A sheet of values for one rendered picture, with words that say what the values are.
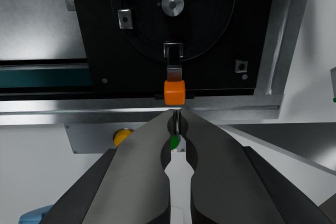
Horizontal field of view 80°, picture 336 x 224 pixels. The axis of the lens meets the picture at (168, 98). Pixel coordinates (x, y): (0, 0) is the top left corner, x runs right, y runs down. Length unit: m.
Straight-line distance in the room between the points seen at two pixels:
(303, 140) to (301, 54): 1.47
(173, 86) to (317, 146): 1.85
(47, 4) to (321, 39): 0.46
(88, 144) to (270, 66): 0.32
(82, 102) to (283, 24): 0.31
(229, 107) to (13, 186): 0.63
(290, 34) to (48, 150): 0.56
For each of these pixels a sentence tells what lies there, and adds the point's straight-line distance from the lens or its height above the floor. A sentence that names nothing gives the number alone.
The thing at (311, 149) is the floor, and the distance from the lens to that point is 1.99.
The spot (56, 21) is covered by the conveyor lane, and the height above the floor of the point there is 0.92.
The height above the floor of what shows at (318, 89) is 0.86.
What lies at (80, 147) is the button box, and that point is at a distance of 0.41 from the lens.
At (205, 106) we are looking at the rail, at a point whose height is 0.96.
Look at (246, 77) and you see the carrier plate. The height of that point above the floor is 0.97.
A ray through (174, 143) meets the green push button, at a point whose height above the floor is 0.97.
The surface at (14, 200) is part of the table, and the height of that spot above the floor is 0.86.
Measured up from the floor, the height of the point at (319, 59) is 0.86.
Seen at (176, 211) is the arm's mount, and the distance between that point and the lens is 0.67.
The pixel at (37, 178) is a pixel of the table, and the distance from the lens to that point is 0.69.
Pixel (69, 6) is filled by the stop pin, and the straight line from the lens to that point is 0.30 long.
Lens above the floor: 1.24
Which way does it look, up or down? 62 degrees down
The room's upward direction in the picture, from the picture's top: 178 degrees counter-clockwise
